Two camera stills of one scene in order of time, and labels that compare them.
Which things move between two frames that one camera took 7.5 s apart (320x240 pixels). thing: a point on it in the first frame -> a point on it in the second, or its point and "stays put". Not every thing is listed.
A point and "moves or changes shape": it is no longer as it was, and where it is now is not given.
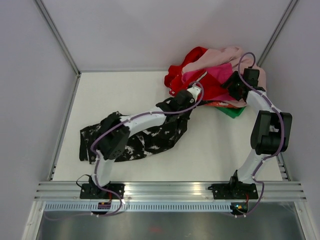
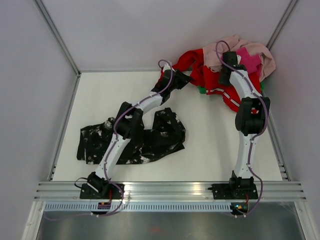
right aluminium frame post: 277,32 stays put
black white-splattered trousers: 138,145 moves or changes shape
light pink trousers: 224,56 -> 213,54
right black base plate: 235,191 stays put
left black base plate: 92,191 stays put
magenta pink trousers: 220,71 -> 250,62
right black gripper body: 234,88 -> 223,79
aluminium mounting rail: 270,191 stays put
